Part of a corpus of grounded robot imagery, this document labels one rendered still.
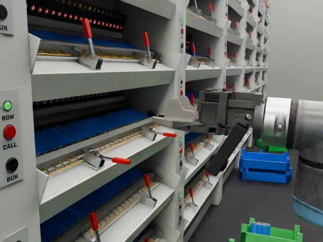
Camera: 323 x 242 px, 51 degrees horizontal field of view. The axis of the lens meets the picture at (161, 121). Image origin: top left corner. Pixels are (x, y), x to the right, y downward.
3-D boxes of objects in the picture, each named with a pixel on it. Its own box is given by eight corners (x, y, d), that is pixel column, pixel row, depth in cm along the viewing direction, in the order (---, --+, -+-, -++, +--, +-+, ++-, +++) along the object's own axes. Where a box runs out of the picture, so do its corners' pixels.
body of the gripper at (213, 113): (205, 88, 69) (266, 92, 65) (202, 128, 71) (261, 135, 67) (195, 90, 62) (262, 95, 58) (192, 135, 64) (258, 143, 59)
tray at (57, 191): (170, 144, 106) (181, 117, 103) (31, 229, 50) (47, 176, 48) (118, 116, 112) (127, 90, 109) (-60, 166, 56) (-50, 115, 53)
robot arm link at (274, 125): (286, 142, 66) (285, 154, 57) (260, 139, 67) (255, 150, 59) (291, 96, 64) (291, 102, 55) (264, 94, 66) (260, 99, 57)
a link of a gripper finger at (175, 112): (153, 95, 68) (198, 98, 66) (152, 124, 69) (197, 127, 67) (149, 96, 65) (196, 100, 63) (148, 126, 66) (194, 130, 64)
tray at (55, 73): (170, 83, 103) (187, 40, 99) (22, 103, 47) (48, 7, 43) (116, 58, 109) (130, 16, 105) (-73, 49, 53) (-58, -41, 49)
